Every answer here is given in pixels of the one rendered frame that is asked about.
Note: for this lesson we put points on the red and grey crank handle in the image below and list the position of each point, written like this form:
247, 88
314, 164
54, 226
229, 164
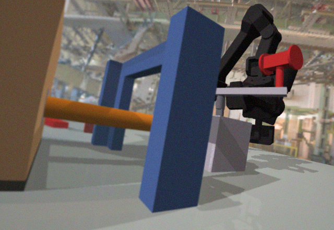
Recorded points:
267, 64

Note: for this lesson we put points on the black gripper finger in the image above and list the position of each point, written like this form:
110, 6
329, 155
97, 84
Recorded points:
251, 103
258, 82

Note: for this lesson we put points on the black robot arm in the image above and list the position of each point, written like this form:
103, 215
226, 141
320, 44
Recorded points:
258, 21

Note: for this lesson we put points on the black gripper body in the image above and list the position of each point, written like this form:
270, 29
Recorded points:
261, 134

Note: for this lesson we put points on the blue post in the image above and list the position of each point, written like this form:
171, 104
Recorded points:
202, 123

